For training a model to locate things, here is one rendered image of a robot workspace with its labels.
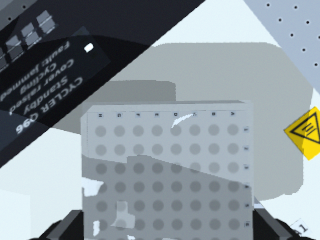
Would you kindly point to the grey perforated base plate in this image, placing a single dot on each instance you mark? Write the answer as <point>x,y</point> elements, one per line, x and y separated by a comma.
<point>293,24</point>

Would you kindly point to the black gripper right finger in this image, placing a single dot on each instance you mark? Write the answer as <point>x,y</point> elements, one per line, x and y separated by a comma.
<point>266,227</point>

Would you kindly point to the white multiwell plate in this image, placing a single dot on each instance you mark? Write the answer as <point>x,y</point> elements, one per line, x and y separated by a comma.
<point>167,170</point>

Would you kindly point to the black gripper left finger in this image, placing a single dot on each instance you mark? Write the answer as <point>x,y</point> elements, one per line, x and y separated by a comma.
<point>70,228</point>

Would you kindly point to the white lab instrument with lid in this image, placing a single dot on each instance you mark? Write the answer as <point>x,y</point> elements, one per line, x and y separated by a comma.
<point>60,53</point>

